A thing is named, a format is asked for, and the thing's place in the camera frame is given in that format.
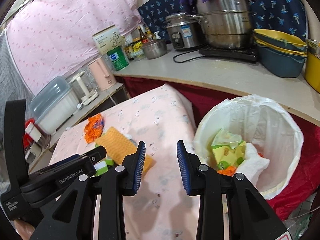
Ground orange waffle sponge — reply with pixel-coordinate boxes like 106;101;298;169
95;126;155;173

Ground green wasabi box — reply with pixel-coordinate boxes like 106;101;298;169
94;151;114;177

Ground pink electric kettle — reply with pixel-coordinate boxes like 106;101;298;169
88;57;116;91

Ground stacked teal yellow basins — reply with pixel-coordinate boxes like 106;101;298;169
253;29;307;78

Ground black induction cooktop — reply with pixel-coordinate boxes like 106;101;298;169
199;47;258;63

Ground large steel steamer pot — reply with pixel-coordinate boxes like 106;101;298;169
193;0;253;49

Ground white dish box grey lid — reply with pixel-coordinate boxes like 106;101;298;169
31;76;79;135

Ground pink patterned tablecloth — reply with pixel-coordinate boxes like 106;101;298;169
48;83;231;240

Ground orange plastic bag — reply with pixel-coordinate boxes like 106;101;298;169
217;153;245;176

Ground silver rice cooker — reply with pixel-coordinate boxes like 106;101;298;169
165;12;204;51

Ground dark sauce bottle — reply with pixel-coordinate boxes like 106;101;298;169
137;26;148;43

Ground white paper towel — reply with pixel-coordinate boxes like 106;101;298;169
236;142;270;186

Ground yellow pot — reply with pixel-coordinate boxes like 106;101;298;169
304;39;320;93

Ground trash bin with white liner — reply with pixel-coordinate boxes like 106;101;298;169
193;95;304;200

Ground green tin can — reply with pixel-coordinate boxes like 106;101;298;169
107;46;129;71

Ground white cardboard box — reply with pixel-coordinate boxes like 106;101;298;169
92;25;123;55

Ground black power cable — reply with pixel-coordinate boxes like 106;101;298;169
172;49;208;64

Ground small steel pot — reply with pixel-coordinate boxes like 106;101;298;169
142;39;168;60

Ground small orange wrapper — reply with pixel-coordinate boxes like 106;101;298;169
84;113;104;144

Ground yellow green snack bag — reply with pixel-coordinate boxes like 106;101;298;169
211;129;246;170

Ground yellow label jar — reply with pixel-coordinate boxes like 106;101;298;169
131;38;144;61

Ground white glass electric kettle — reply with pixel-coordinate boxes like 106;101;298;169
69;71;99;106

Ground red cloth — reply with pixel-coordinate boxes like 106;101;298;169
116;76;320;222

